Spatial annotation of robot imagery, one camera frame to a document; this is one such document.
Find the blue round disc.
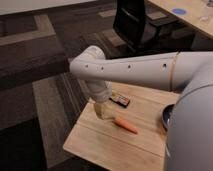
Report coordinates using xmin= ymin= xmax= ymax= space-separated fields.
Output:
xmin=172 ymin=8 xmax=186 ymax=15

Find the black office chair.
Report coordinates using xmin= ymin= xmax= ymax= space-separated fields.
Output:
xmin=113 ymin=0 xmax=177 ymax=53

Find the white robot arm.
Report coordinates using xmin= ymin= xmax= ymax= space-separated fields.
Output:
xmin=69 ymin=46 xmax=213 ymax=171

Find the clear glass cup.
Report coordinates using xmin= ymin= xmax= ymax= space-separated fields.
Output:
xmin=199 ymin=6 xmax=211 ymax=22

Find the orange pepper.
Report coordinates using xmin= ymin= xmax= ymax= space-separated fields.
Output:
xmin=114 ymin=117 xmax=138 ymax=134

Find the wooden background desk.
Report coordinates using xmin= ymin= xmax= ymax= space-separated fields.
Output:
xmin=148 ymin=0 xmax=213 ymax=39

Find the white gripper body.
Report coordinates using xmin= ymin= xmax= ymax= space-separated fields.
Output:
xmin=87 ymin=81 xmax=112 ymax=103

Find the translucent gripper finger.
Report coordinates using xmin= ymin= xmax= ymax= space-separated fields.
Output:
xmin=94 ymin=103 xmax=106 ymax=119

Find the dark blue ceramic bowl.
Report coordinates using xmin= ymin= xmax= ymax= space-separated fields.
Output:
xmin=162 ymin=104 xmax=174 ymax=130

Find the dark snack bar packet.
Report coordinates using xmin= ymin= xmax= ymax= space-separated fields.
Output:
xmin=110 ymin=93 xmax=130 ymax=108

